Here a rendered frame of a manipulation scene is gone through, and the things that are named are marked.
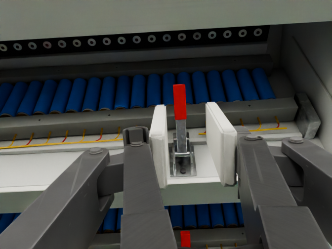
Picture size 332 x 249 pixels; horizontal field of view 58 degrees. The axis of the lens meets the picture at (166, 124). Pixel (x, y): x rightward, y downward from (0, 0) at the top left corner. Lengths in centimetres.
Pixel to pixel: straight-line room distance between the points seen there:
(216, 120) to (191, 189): 17
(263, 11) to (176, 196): 20
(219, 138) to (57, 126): 25
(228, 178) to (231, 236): 31
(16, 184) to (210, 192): 21
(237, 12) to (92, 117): 20
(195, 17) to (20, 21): 15
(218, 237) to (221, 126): 32
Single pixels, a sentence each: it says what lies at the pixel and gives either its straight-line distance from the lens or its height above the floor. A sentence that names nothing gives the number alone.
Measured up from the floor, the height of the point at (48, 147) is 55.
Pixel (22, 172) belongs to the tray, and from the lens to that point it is 37.
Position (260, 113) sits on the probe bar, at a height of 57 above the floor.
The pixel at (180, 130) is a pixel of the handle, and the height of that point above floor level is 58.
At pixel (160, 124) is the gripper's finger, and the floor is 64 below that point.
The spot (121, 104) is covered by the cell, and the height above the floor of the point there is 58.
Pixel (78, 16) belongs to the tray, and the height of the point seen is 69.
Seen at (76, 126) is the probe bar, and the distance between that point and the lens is 37.
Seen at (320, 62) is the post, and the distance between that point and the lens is 38.
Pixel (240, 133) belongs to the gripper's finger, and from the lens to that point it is 17.
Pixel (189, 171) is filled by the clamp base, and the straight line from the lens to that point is 32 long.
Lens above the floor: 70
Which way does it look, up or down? 23 degrees down
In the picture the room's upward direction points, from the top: 4 degrees counter-clockwise
